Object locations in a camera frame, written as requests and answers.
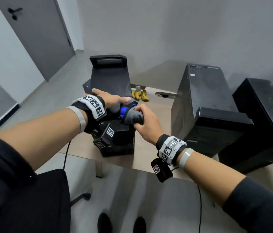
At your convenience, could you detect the person's right hand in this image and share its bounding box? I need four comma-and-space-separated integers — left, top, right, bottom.
133, 103, 164, 146

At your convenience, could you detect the person's left hand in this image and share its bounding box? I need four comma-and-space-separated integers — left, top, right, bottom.
84, 88, 131, 109

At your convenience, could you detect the black device with blue light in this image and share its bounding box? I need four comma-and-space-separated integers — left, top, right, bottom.
83, 54, 138, 158

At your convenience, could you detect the grey cleaning cloth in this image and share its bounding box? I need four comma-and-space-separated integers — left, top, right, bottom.
119, 100, 144, 126

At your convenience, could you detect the black Lenovo tower case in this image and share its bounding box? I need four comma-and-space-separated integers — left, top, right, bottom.
171, 63, 254, 158

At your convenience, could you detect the slim black vented computer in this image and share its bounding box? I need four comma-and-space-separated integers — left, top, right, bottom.
218, 78, 273, 174

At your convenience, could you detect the person's right forearm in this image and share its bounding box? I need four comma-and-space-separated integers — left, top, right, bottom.
182, 151, 273, 233

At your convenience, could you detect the person's left forearm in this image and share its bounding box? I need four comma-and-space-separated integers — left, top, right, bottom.
0, 108, 88, 233

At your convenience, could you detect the person's right shoe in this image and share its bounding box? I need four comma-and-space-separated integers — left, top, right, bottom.
133, 216, 147, 233

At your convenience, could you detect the person's shoe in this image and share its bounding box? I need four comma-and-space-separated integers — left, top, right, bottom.
133, 216, 147, 233
97, 213, 113, 233

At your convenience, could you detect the person's left shoe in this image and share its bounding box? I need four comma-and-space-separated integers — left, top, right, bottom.
97, 213, 113, 233

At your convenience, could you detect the left wrist marker band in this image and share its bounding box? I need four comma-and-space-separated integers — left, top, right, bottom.
71, 94, 107, 134

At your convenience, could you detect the wrist marker band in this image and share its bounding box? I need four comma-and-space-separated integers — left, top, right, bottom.
156, 134, 188, 166
71, 94, 107, 134

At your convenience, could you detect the black floor box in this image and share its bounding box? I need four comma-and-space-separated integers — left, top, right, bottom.
83, 79, 92, 95

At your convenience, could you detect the grey metal stand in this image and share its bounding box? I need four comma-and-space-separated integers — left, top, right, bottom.
131, 83, 147, 93

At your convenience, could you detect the right wrist marker band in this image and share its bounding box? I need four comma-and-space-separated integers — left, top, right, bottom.
156, 134, 188, 166

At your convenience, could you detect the metal desk leg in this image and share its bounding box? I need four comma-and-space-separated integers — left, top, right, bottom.
95, 160, 104, 178

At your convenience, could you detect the grey door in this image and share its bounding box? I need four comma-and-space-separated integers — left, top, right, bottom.
0, 0, 76, 82

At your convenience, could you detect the black office chair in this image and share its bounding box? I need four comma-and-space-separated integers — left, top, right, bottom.
0, 168, 92, 233

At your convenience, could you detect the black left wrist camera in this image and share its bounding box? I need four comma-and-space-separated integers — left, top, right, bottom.
93, 123, 117, 150

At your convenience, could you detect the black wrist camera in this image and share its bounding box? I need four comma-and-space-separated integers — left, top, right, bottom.
151, 158, 173, 183
93, 123, 117, 150

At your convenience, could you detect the white left wrist strap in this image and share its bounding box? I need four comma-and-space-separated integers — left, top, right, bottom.
66, 106, 87, 134

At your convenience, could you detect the white wrist strap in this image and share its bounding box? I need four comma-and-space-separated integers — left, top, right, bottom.
178, 148, 195, 170
66, 106, 87, 134

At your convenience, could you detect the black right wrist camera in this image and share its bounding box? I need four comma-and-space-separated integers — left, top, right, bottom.
151, 158, 173, 183

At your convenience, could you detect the white right wrist strap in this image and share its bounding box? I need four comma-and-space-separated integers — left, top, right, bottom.
178, 148, 195, 170

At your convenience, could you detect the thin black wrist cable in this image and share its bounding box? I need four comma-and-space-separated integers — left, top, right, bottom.
63, 140, 72, 171

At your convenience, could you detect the black floor cable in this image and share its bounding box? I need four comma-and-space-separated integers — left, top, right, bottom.
197, 185, 203, 233

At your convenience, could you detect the black door handle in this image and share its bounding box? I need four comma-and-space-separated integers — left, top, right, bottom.
7, 7, 23, 21

